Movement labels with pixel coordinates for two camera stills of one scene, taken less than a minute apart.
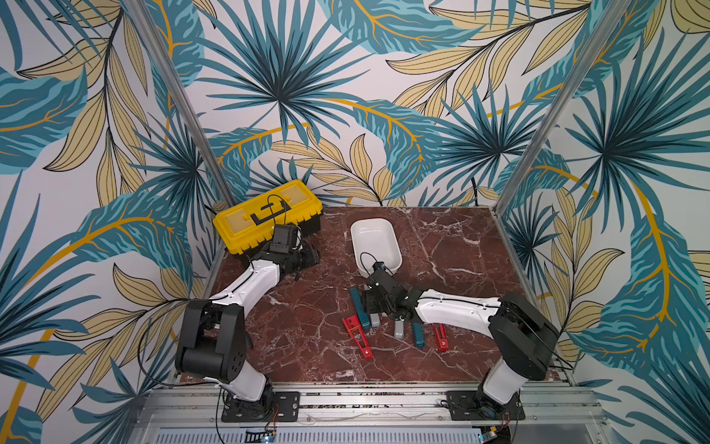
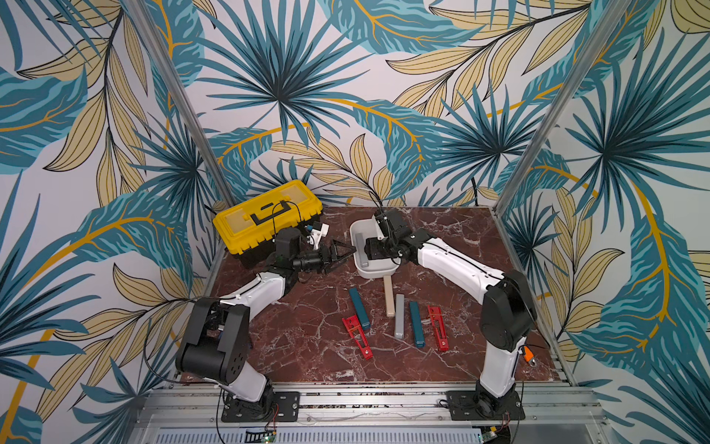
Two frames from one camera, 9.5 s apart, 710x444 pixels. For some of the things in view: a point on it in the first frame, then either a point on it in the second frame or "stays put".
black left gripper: x=312 y=257 → x=327 y=259
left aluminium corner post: x=181 y=103 stays put
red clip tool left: x=353 y=325 stays put
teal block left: x=359 y=303 stays put
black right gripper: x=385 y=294 → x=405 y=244
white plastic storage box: x=374 y=240 stays put
